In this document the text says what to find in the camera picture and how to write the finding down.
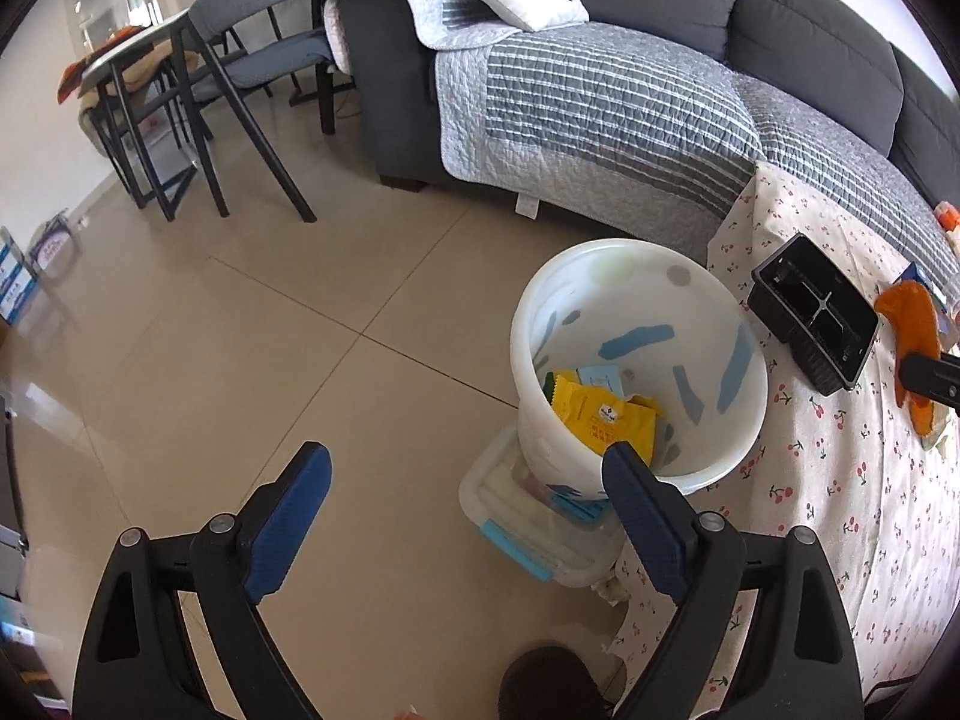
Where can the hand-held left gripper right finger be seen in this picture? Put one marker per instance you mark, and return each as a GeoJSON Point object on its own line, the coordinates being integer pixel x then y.
{"type": "Point", "coordinates": [645, 517]}

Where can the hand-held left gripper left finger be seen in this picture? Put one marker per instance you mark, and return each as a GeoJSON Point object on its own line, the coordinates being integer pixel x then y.
{"type": "Point", "coordinates": [289, 517]}

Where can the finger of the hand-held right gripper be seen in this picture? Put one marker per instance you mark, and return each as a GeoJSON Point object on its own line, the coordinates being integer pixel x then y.
{"type": "Point", "coordinates": [934, 379]}

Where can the orange cloth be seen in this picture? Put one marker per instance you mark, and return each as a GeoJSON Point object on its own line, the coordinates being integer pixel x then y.
{"type": "Point", "coordinates": [907, 315]}

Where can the blue white cardboard box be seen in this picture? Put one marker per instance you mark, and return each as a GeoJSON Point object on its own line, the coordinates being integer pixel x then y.
{"type": "Point", "coordinates": [916, 274]}

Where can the white plastic bin blue marks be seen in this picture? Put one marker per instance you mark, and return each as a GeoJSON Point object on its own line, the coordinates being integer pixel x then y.
{"type": "Point", "coordinates": [570, 292]}

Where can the black plastic tray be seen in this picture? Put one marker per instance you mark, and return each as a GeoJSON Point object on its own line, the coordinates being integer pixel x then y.
{"type": "Point", "coordinates": [825, 345]}

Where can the yellow snack packet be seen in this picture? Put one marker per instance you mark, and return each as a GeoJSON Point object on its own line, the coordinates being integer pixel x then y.
{"type": "Point", "coordinates": [600, 412]}

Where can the clear storage box blue latch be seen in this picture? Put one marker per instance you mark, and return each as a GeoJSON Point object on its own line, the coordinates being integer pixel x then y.
{"type": "Point", "coordinates": [517, 517]}

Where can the light blue paper card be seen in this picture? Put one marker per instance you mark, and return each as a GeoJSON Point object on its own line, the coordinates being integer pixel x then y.
{"type": "Point", "coordinates": [600, 376]}

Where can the orange white packet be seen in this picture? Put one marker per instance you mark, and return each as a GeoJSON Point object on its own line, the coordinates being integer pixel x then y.
{"type": "Point", "coordinates": [949, 216]}

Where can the cherry print tablecloth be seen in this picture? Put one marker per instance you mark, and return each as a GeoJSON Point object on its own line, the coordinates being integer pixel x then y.
{"type": "Point", "coordinates": [825, 502]}

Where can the dark round object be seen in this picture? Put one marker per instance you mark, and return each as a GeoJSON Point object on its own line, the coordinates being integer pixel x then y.
{"type": "Point", "coordinates": [551, 682]}

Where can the grey cardboard box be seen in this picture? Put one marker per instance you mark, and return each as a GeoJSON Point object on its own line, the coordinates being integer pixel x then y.
{"type": "Point", "coordinates": [56, 247]}

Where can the white blue carton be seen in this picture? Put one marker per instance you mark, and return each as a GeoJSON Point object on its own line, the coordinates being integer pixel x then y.
{"type": "Point", "coordinates": [11, 277]}

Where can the grey striped quilt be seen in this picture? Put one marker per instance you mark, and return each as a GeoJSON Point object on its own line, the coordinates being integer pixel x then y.
{"type": "Point", "coordinates": [600, 112]}

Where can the black legged dining table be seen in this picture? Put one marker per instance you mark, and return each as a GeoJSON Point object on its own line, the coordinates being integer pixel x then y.
{"type": "Point", "coordinates": [135, 45]}

